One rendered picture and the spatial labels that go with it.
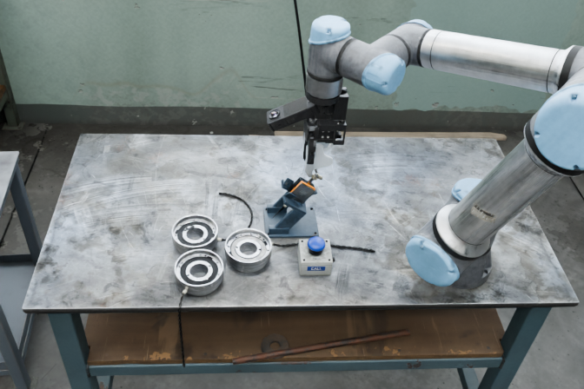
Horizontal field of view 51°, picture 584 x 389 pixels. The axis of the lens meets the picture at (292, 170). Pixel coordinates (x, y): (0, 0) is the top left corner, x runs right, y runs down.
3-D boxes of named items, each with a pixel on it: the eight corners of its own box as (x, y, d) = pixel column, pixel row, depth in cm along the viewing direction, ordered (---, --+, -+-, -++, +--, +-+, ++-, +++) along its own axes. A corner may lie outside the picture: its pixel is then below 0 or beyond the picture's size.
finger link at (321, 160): (332, 183, 135) (335, 146, 130) (305, 183, 134) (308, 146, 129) (330, 175, 137) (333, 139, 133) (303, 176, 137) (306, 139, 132)
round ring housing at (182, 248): (168, 256, 138) (166, 244, 135) (178, 224, 146) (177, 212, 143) (213, 261, 138) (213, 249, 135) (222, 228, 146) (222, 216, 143)
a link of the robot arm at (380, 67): (421, 46, 113) (371, 25, 118) (388, 68, 106) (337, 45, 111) (412, 82, 118) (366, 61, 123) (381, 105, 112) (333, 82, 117)
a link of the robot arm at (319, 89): (308, 82, 119) (304, 61, 125) (307, 102, 122) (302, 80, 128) (346, 82, 119) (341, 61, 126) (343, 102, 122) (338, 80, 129)
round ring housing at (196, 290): (192, 254, 139) (191, 242, 136) (232, 272, 136) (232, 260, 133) (165, 286, 132) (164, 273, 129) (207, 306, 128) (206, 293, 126)
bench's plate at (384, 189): (23, 314, 126) (21, 308, 125) (81, 139, 172) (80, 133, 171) (576, 307, 137) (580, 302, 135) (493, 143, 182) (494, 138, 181)
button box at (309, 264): (299, 276, 136) (301, 261, 133) (297, 252, 142) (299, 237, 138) (335, 275, 137) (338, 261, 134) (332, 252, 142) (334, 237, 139)
